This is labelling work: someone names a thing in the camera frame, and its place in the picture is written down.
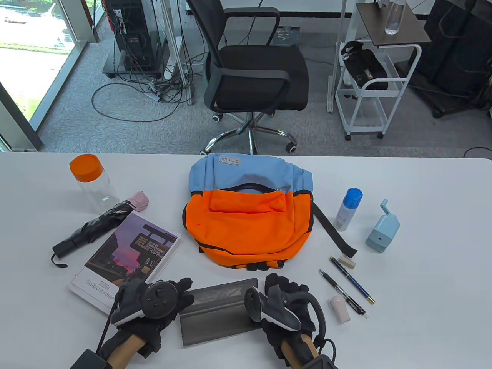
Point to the black hand controller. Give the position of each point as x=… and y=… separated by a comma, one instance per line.
x=278, y=313
x=153, y=301

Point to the blue pen with gold trim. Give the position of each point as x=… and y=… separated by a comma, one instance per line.
x=351, y=280

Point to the clear plastic bag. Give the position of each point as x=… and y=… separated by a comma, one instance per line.
x=285, y=36

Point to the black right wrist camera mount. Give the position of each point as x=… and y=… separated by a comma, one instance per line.
x=315, y=363

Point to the black pen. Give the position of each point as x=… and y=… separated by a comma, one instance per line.
x=342, y=293

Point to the clear water bottle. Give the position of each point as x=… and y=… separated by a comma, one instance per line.
x=394, y=19

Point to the person's right hand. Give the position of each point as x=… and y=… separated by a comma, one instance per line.
x=284, y=286

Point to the black right hand controller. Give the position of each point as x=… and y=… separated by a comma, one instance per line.
x=278, y=313

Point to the black office chair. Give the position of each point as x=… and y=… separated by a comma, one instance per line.
x=261, y=73

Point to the black and pink folded umbrella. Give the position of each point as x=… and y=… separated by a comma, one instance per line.
x=92, y=230

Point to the beige eraser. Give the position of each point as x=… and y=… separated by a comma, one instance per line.
x=347, y=262

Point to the light blue pencil sharpener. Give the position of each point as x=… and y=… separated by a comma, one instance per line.
x=382, y=232

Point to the white frame post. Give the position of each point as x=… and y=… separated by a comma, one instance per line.
x=336, y=57

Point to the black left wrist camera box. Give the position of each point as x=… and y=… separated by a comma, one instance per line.
x=88, y=361

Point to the small pink stapler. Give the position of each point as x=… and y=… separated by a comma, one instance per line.
x=339, y=309

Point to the book with purple sunset cover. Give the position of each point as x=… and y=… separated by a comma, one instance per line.
x=115, y=253

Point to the grey pencil case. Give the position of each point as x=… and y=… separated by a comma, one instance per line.
x=215, y=311

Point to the white cart with brown top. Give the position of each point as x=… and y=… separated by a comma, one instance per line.
x=396, y=25

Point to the person's right forearm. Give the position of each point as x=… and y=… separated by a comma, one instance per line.
x=298, y=351

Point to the white spray can blue cap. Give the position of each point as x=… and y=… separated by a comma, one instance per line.
x=346, y=211

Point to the aluminium frame leg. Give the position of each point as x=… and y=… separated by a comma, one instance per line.
x=187, y=90

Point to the person's left hand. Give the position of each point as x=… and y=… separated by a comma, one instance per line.
x=182, y=294

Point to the black computer tower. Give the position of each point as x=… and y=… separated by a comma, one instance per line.
x=132, y=34

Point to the black left hand controller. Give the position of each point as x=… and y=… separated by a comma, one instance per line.
x=153, y=301

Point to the person's left forearm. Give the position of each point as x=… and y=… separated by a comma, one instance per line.
x=123, y=351

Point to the orange and blue school bag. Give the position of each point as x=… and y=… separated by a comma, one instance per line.
x=246, y=226

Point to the black bag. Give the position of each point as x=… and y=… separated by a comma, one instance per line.
x=365, y=67

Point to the black equipment stand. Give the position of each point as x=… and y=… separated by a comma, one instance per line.
x=457, y=50

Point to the clear bottle with orange lid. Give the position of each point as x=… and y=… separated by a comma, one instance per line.
x=94, y=188

